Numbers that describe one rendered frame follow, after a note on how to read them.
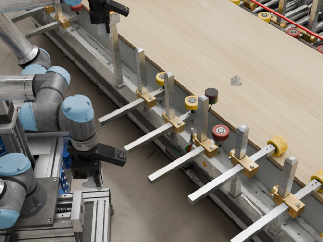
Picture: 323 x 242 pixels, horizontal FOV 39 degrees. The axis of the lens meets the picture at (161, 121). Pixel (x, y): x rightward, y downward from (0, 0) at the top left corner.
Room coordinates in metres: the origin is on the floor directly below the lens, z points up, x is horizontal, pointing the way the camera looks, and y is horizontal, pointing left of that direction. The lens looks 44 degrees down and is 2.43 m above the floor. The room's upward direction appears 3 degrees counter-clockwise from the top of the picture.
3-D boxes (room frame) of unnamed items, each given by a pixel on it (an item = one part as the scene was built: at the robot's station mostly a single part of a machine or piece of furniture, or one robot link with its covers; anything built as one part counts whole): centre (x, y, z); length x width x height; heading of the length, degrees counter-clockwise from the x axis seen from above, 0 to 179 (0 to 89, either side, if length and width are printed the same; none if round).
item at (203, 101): (1.48, -0.19, 0.90); 0.04 x 0.04 x 0.48; 34
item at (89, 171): (0.88, 0.22, 1.46); 0.09 x 0.08 x 0.12; 91
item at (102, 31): (1.70, 0.23, 1.35); 0.06 x 0.03 x 0.09; 91
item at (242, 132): (1.28, -0.33, 0.91); 0.04 x 0.04 x 0.48; 34
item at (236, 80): (1.86, -0.41, 0.91); 0.09 x 0.07 x 0.02; 158
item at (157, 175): (1.39, -0.11, 0.84); 0.43 x 0.03 x 0.04; 124
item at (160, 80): (1.93, -0.02, 0.85); 0.08 x 0.08 x 0.11
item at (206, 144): (1.47, -0.20, 0.85); 0.14 x 0.06 x 0.05; 34
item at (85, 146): (0.88, 0.22, 1.54); 0.08 x 0.08 x 0.05
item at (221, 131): (1.50, -0.28, 0.85); 0.08 x 0.08 x 0.11
